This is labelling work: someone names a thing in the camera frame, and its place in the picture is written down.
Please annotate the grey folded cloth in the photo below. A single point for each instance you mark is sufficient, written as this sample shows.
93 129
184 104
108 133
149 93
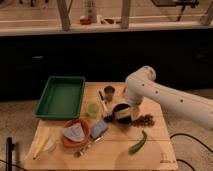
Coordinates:
74 132

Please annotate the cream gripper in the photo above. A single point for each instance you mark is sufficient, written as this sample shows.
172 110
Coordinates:
134 111

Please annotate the black handled brush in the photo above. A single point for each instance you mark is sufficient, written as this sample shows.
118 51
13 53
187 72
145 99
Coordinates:
106 114

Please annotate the light green cup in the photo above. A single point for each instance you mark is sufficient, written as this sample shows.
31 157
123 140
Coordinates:
92 110

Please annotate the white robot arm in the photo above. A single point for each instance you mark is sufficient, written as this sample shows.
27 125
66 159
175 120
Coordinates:
141 83

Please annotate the blue sponge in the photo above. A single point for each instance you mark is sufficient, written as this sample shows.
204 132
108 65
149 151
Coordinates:
98 129

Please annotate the white bottle with red base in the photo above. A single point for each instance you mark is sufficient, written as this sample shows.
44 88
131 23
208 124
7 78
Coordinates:
90 14

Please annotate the brown grape bunch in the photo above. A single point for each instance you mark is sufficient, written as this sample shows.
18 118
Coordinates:
144 120

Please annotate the dark brown round plate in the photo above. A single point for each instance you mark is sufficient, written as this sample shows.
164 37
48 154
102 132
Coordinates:
122 107

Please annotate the metal cup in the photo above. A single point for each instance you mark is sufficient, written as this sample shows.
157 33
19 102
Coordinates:
109 93

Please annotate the silver spoon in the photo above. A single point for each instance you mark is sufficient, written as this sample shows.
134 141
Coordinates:
82 151

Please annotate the black stand post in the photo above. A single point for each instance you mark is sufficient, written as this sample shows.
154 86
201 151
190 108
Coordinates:
9 149

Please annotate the green cucumber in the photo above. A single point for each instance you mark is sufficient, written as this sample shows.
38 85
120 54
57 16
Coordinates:
135 148

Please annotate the orange bowl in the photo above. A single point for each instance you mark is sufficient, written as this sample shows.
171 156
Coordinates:
71 144

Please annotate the green plastic tray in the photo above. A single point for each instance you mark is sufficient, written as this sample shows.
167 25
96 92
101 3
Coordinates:
61 98

